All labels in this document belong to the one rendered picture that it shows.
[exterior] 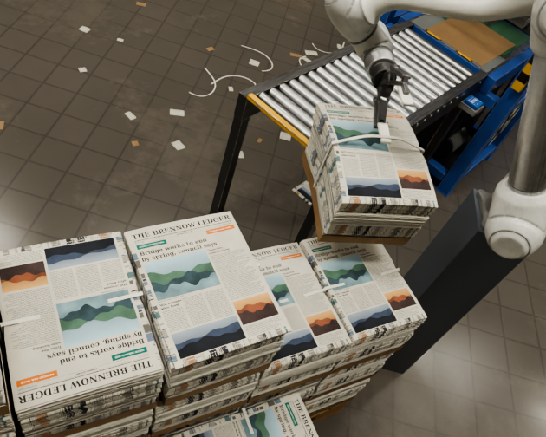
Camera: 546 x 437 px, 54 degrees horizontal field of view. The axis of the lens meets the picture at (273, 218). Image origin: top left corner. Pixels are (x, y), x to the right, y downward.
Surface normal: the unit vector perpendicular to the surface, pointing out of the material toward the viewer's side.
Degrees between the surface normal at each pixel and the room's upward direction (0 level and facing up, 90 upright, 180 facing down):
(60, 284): 1
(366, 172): 8
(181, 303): 0
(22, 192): 0
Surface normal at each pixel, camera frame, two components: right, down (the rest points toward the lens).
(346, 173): 0.23, -0.48
